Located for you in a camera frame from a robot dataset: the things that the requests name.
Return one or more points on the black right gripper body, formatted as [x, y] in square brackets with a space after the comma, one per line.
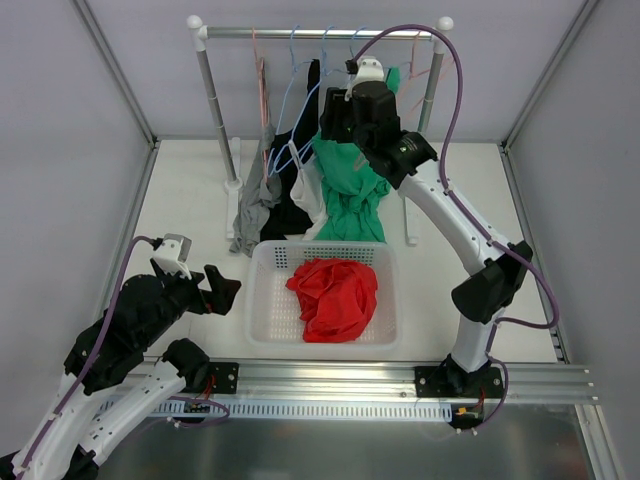
[333, 118]

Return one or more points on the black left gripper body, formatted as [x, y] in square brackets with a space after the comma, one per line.
[201, 292]

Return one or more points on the pink wire hanger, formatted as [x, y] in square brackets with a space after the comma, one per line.
[414, 74]
[263, 100]

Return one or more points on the green tank top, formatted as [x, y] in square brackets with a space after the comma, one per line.
[352, 192]

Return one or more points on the red tank top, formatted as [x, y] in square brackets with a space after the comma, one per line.
[337, 299]

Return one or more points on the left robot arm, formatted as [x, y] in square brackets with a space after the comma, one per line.
[76, 438]

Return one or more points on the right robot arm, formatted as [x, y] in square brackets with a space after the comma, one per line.
[496, 268]

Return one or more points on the white tank top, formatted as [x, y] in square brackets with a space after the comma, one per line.
[306, 192]

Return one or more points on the black tank top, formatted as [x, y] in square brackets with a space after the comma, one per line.
[286, 218]

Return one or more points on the grey tank top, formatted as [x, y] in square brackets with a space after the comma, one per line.
[259, 195]

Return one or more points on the white plastic basket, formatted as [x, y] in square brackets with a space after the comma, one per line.
[272, 312]

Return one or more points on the white and silver clothes rack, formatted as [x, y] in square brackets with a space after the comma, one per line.
[231, 147]

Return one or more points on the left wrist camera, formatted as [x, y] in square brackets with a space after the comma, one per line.
[169, 258]

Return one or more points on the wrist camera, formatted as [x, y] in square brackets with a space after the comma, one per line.
[364, 69]
[169, 258]

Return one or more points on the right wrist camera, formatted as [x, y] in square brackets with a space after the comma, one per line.
[364, 69]

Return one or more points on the aluminium mounting rail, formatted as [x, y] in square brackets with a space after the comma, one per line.
[529, 383]

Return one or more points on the white slotted cable duct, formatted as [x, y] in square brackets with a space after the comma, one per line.
[411, 411]

